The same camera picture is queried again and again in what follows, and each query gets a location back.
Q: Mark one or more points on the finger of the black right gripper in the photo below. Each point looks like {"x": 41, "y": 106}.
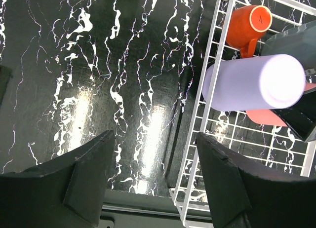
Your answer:
{"x": 301, "y": 117}

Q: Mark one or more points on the white wire dish rack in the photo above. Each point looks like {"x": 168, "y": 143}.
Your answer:
{"x": 273, "y": 146}

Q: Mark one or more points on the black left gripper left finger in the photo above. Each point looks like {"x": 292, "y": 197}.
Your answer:
{"x": 64, "y": 192}

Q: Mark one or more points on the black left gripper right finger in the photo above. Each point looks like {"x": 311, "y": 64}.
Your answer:
{"x": 243, "y": 193}

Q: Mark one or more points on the orange ceramic mug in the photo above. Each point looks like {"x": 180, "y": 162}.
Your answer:
{"x": 247, "y": 25}

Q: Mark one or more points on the lilac plastic cup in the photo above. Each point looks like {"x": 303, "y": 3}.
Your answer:
{"x": 259, "y": 83}

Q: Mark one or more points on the grey faceted mug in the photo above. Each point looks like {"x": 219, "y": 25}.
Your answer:
{"x": 299, "y": 42}

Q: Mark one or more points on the pink plastic cup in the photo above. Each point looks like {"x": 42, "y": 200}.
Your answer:
{"x": 267, "y": 117}

